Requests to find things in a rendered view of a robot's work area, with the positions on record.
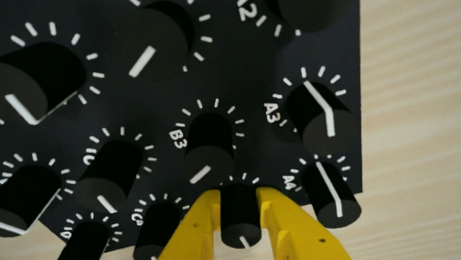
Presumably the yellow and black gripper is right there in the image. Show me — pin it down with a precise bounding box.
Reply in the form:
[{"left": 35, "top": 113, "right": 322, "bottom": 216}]
[{"left": 157, "top": 187, "right": 352, "bottom": 260}]

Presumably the black control panel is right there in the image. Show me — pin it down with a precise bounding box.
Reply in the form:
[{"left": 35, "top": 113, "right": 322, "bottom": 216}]
[{"left": 0, "top": 0, "right": 363, "bottom": 260}]

